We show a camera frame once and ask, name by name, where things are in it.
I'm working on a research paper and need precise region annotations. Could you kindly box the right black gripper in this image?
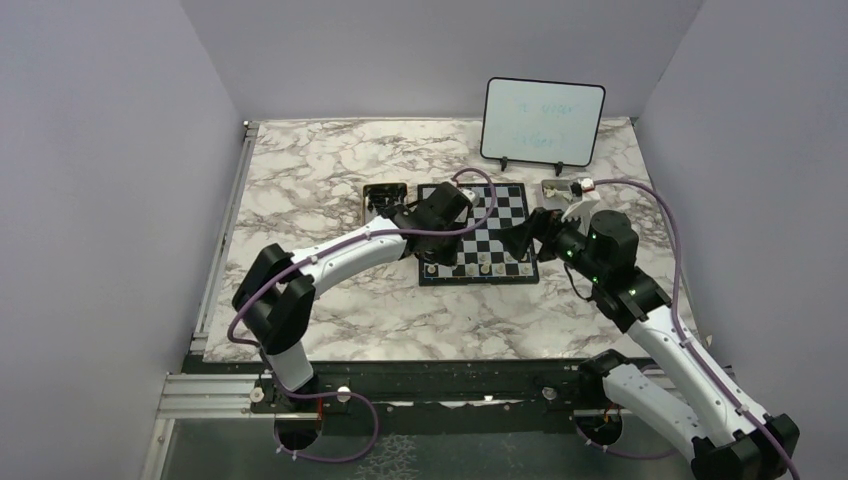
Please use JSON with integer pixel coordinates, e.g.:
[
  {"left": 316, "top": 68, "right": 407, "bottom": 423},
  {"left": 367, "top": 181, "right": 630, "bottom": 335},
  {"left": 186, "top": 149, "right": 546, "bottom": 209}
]
[{"left": 495, "top": 204, "right": 606, "bottom": 284}]

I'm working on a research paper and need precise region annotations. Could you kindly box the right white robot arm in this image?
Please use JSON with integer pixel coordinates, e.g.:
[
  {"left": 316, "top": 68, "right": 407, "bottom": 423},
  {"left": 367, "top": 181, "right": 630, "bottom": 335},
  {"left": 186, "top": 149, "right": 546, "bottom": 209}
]
[{"left": 494, "top": 208, "right": 800, "bottom": 479}]

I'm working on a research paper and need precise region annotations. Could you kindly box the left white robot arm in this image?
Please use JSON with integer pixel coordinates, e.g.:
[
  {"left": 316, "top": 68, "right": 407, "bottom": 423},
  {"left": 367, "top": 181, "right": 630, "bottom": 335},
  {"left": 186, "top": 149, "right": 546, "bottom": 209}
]
[{"left": 232, "top": 182, "right": 477, "bottom": 411}]

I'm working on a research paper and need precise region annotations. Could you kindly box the white chess pieces pile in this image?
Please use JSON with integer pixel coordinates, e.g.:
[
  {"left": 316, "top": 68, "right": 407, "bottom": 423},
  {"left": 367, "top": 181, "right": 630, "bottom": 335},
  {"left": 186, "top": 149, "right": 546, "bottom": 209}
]
[{"left": 543, "top": 188, "right": 564, "bottom": 198}]

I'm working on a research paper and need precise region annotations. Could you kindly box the black chess pieces pile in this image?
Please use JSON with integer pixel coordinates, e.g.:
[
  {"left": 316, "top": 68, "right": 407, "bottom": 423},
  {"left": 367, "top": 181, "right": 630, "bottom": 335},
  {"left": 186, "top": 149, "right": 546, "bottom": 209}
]
[{"left": 364, "top": 184, "right": 406, "bottom": 214}]

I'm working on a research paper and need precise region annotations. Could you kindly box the black white chessboard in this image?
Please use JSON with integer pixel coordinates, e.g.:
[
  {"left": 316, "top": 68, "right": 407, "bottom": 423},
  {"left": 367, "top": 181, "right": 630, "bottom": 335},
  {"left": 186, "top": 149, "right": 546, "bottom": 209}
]
[{"left": 418, "top": 183, "right": 539, "bottom": 287}]

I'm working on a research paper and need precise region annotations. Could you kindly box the lilac tin tray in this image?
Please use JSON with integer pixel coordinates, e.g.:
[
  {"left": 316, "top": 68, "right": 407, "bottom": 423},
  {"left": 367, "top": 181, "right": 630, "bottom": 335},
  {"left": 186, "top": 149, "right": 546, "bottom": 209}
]
[{"left": 539, "top": 179, "right": 583, "bottom": 211}]

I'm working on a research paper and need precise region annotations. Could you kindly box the yellow tin tray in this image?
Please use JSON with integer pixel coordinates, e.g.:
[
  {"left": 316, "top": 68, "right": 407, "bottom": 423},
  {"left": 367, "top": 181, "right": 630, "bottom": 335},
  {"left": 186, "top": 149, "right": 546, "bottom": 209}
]
[{"left": 361, "top": 182, "right": 408, "bottom": 225}]

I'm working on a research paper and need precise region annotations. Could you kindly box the small whiteboard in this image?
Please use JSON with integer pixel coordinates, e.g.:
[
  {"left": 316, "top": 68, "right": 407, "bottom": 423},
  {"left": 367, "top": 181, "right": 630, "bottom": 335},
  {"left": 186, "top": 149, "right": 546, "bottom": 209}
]
[{"left": 480, "top": 77, "right": 606, "bottom": 168}]

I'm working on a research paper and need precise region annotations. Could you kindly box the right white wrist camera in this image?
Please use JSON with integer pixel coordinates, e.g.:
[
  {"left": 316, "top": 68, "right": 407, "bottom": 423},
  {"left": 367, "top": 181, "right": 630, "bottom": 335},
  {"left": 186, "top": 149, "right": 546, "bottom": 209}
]
[{"left": 563, "top": 177, "right": 600, "bottom": 232}]

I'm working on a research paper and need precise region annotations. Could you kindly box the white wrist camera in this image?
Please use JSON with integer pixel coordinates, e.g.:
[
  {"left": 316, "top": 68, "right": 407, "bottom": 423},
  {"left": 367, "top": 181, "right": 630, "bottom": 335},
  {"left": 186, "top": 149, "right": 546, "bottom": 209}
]
[
  {"left": 460, "top": 188, "right": 480, "bottom": 207},
  {"left": 563, "top": 177, "right": 600, "bottom": 232}
]

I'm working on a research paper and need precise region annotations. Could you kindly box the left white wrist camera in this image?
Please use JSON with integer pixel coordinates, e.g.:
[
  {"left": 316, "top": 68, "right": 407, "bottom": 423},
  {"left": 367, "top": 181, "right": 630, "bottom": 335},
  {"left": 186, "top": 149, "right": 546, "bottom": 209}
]
[{"left": 460, "top": 188, "right": 480, "bottom": 207}]

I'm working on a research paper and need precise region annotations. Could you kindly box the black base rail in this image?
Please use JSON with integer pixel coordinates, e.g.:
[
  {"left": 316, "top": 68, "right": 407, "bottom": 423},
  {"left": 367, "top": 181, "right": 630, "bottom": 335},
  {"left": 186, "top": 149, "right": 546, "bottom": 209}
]
[{"left": 158, "top": 357, "right": 690, "bottom": 439}]

